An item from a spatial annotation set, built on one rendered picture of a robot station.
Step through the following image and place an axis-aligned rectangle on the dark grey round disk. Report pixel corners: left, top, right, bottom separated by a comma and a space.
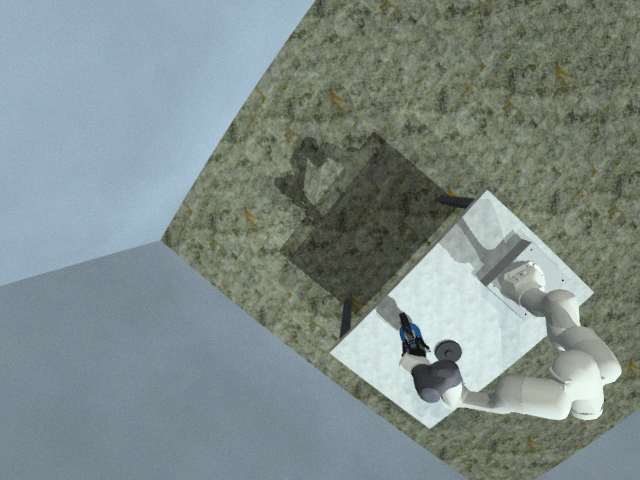
435, 341, 462, 362

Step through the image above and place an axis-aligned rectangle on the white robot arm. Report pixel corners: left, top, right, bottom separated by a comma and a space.
399, 261, 622, 420

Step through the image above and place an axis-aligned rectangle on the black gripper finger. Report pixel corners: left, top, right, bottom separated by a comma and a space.
401, 333, 414, 356
412, 330, 431, 353

